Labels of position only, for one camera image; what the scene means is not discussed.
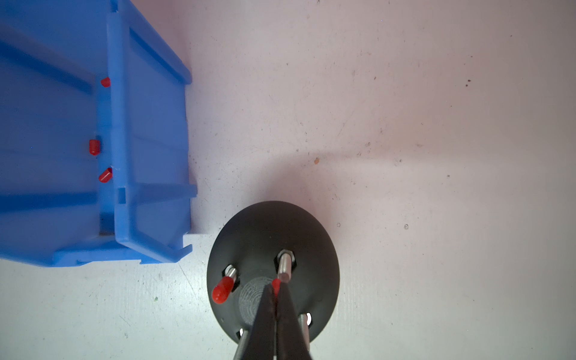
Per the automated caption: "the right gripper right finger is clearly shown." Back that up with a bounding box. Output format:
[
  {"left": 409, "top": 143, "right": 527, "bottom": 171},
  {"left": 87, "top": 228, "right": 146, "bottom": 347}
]
[{"left": 276, "top": 282, "right": 311, "bottom": 360}]

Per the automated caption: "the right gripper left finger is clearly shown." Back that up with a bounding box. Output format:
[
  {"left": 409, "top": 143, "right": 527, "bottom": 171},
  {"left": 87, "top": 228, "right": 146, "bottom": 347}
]
[{"left": 241, "top": 284, "right": 276, "bottom": 360}]

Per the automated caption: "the red screw protection sleeve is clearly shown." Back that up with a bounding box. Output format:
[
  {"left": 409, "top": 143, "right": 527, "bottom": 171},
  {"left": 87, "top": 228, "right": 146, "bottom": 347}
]
[{"left": 211, "top": 276, "right": 236, "bottom": 305}]

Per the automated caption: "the silver protruding screw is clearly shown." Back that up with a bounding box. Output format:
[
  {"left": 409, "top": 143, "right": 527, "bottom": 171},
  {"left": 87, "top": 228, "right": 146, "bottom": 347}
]
[{"left": 277, "top": 250, "right": 294, "bottom": 284}]

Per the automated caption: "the black round screw base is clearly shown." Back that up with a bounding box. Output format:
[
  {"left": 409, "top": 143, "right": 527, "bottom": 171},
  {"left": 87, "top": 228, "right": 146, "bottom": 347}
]
[{"left": 206, "top": 201, "right": 340, "bottom": 342}]

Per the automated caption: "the red sleeve in bin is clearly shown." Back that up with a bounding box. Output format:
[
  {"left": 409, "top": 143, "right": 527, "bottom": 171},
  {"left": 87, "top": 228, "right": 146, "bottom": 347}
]
[
  {"left": 98, "top": 167, "right": 113, "bottom": 183},
  {"left": 100, "top": 77, "right": 111, "bottom": 88},
  {"left": 88, "top": 139, "right": 101, "bottom": 156}
]

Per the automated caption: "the blue plastic parts bin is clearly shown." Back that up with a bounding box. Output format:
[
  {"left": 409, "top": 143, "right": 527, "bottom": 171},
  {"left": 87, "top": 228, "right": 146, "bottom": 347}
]
[{"left": 1, "top": 1, "right": 197, "bottom": 267}]

